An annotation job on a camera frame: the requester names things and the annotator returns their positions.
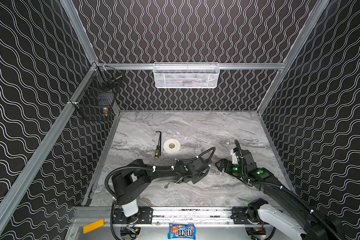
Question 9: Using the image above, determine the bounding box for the white tape roll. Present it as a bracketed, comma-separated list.
[163, 139, 181, 154]

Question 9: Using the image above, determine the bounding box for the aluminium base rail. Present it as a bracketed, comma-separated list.
[71, 206, 316, 226]

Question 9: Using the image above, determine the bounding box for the blue candy bag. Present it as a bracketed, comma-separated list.
[168, 223, 196, 240]

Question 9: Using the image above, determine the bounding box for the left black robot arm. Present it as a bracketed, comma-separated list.
[104, 147, 216, 218]

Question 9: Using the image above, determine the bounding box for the brass object in black basket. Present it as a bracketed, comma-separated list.
[103, 108, 109, 117]

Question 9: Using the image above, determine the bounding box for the black wire wall basket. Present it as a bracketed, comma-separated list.
[74, 66, 124, 123]

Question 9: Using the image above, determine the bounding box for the white mesh wall basket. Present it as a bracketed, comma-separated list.
[153, 62, 220, 89]

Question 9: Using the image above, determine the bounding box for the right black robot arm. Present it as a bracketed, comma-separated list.
[215, 140, 345, 240]

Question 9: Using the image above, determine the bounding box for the black hex key tool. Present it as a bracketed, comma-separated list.
[155, 131, 162, 159]

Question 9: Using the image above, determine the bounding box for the yellow block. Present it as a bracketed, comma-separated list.
[83, 219, 106, 234]

